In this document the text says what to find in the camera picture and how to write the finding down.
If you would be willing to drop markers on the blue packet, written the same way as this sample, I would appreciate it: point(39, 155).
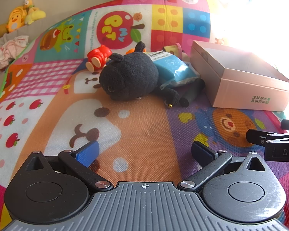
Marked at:
point(173, 69)

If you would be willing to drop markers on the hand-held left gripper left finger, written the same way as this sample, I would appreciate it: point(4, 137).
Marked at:
point(88, 152)

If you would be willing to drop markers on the black cylinder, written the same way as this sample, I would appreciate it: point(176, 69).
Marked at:
point(191, 92)

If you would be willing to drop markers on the colourful cartoon play mat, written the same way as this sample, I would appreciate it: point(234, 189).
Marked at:
point(139, 125)

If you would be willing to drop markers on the yellow dog plush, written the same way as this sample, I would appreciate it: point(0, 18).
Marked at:
point(35, 14)

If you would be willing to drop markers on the pink and white clothes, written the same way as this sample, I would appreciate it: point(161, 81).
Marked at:
point(9, 50)

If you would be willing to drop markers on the yellow and pink toy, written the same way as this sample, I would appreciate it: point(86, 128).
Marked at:
point(172, 50)

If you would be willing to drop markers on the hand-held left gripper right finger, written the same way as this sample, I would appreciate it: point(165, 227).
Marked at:
point(202, 152)

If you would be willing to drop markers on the red toy figure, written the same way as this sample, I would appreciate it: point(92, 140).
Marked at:
point(100, 54)

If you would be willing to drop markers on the pink cardboard box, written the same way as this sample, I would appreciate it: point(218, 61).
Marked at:
point(245, 91)

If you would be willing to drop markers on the black plush toy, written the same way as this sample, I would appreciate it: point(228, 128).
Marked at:
point(130, 74)

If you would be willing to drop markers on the orange plastic piece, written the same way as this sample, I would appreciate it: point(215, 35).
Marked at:
point(130, 51)

